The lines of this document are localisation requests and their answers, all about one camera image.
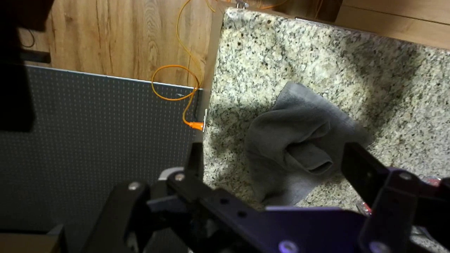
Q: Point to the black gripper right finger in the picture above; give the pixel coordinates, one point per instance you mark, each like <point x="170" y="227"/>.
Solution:
<point x="402" y="202"/>

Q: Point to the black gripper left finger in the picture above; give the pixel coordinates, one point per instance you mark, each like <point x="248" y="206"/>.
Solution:
<point x="131" y="216"/>

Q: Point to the grey fabric bag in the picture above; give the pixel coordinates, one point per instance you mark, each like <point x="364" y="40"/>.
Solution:
<point x="300" y="127"/>

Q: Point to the grey perforated board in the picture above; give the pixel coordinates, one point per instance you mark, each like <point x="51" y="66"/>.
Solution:
<point x="93" y="141"/>

